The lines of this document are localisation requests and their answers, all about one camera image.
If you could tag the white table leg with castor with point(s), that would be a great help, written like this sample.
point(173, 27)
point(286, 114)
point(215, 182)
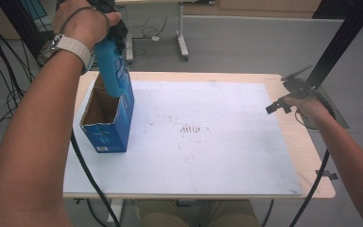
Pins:
point(181, 34)

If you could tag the grey metal table clip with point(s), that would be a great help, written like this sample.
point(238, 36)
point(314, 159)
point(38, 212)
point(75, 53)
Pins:
point(326, 174)

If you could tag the person's left hand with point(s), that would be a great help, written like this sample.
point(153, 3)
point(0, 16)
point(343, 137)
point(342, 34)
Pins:
point(82, 25)

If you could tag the light wooden table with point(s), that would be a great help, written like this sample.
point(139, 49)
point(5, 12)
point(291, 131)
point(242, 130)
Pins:
point(302, 151)

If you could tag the black metal stand post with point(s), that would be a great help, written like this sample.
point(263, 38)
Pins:
point(337, 41)
point(19, 22)

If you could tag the person's leg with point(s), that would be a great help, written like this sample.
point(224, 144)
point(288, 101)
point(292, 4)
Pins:
point(233, 214)
point(160, 214)

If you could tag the wooden cabinet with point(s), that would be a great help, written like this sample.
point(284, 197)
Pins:
point(252, 8)

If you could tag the blue cardboard box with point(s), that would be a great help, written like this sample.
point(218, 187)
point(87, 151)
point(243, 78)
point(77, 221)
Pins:
point(110, 135)

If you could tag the thin white table leg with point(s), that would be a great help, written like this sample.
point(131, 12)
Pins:
point(129, 50)

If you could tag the person's left leg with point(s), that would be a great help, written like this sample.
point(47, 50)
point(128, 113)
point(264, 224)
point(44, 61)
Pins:
point(160, 214)

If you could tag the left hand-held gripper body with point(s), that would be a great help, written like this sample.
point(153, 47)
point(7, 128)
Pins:
point(105, 5)

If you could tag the person's right leg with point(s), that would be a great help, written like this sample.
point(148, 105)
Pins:
point(233, 214)

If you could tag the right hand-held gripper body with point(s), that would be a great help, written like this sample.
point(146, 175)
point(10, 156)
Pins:
point(297, 88)

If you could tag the person's right hand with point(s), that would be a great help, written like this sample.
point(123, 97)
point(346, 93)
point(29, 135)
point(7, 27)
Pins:
point(310, 108)

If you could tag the white board mat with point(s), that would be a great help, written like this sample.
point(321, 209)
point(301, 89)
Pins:
point(201, 157)

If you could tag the blue bottle with white cap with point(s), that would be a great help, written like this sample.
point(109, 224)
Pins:
point(112, 69)

